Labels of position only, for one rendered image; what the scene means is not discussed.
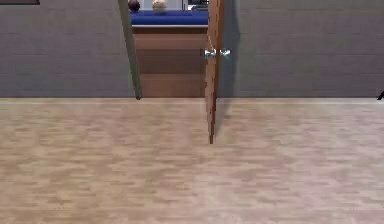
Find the brown wooden room door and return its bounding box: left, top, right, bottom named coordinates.
left=204, top=0, right=226, bottom=145

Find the cream round ball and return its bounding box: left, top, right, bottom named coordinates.
left=151, top=0, right=168, bottom=13

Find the silver door handle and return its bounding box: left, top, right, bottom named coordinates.
left=203, top=48, right=232, bottom=59

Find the dark framed wall picture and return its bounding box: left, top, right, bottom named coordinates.
left=0, top=0, right=41, bottom=6

